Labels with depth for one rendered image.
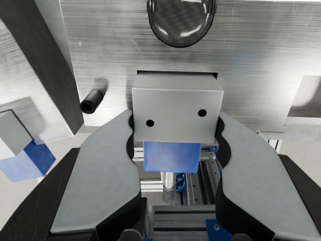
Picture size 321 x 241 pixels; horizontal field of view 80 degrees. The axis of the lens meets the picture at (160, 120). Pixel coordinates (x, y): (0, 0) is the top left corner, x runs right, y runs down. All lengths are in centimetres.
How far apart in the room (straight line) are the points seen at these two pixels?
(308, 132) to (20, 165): 34
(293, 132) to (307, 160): 135
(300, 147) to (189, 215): 113
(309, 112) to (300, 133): 11
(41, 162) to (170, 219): 38
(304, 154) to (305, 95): 141
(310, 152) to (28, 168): 155
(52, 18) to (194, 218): 49
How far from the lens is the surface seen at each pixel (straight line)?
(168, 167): 15
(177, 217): 55
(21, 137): 23
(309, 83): 20
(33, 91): 21
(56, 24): 24
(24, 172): 26
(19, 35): 21
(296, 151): 157
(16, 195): 207
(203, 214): 56
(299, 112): 20
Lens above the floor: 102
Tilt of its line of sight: 60 degrees down
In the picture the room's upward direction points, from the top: 177 degrees counter-clockwise
